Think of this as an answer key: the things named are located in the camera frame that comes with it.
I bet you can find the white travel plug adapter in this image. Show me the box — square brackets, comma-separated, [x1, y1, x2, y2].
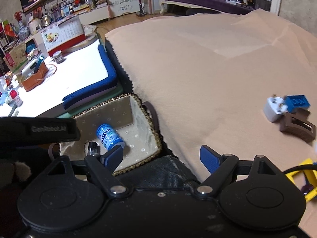
[263, 95, 287, 123]

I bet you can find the brown hair claw clip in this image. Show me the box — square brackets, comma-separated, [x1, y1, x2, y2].
[279, 108, 316, 143]

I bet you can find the blue toy brick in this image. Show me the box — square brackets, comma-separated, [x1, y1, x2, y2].
[284, 95, 310, 113]

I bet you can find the blue mint bottle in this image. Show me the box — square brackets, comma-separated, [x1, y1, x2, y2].
[96, 124, 125, 151]

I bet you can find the red-capped white bottle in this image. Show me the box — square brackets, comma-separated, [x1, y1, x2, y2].
[10, 89, 23, 107]

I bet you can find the woven fabric-lined basket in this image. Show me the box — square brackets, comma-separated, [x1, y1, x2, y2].
[60, 94, 162, 176]

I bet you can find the brown leather organizer tray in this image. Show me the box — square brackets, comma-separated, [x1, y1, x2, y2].
[21, 62, 48, 92]

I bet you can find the cardboard box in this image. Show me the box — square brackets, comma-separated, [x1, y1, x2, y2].
[4, 42, 28, 73]

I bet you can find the beige blanket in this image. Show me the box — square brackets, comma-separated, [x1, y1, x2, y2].
[105, 8, 317, 233]

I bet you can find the blue folded mat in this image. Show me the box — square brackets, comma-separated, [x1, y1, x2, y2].
[63, 45, 118, 111]

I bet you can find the small grey jar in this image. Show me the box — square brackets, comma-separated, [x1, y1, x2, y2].
[53, 51, 64, 64]

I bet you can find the desk calendar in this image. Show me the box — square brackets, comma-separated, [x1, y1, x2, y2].
[41, 16, 86, 57]

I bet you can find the yellow square frame toy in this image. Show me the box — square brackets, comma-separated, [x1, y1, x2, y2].
[285, 158, 316, 202]

